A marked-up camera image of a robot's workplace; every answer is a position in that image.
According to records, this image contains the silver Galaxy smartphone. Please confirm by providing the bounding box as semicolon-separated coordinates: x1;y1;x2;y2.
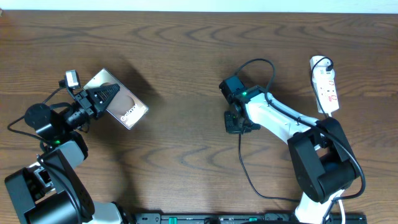
83;68;149;129

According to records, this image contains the black charger cable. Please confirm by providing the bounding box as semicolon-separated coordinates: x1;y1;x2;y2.
238;55;335;202

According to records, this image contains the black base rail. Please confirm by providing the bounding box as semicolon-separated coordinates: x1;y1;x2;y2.
135;212;368;224

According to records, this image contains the white power strip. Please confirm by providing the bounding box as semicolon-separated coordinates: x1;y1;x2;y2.
310;55;339;116

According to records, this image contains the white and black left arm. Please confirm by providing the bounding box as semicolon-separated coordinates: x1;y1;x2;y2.
4;84;135;224

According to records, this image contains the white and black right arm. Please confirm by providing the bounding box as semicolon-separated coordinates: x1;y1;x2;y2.
219;75;364;223

